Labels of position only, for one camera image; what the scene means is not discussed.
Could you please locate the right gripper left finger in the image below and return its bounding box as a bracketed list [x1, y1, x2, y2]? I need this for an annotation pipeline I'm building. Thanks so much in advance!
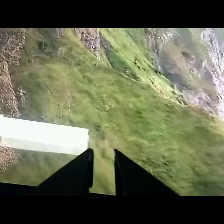
[34, 147, 95, 197]

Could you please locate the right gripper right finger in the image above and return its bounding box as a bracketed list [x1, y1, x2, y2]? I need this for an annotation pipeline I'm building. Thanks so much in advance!
[113, 148, 181, 197]

